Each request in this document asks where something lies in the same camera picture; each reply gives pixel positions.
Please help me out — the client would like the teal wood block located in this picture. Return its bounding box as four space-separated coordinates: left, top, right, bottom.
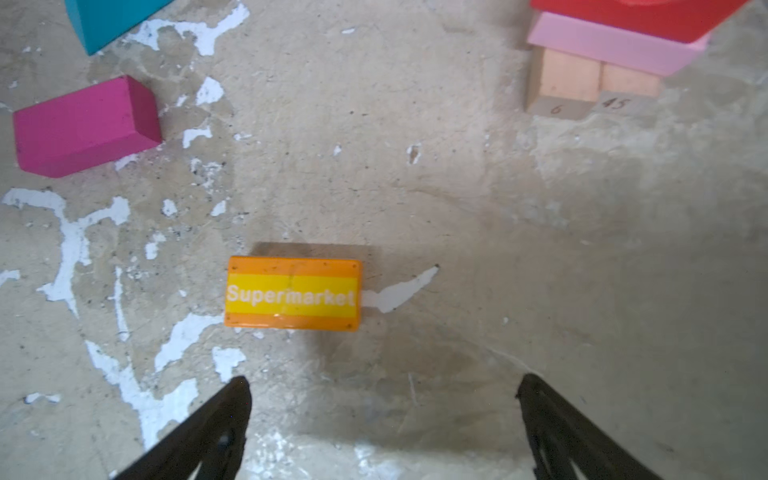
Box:
64 0 171 55

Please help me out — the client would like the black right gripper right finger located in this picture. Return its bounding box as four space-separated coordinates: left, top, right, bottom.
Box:
517 373 659 479

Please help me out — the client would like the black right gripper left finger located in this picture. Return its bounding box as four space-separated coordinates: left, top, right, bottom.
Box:
117 376 252 479

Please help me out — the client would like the pink wood block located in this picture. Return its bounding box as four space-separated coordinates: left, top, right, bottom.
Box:
527 11 711 77

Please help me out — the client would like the orange cylinder wood block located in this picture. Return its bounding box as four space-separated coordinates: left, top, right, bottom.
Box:
224 256 363 332

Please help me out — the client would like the magenta wood block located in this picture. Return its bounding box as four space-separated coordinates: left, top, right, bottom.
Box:
13 75 163 178

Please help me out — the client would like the red rectangular wood block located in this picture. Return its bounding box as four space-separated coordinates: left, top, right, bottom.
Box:
530 0 747 43

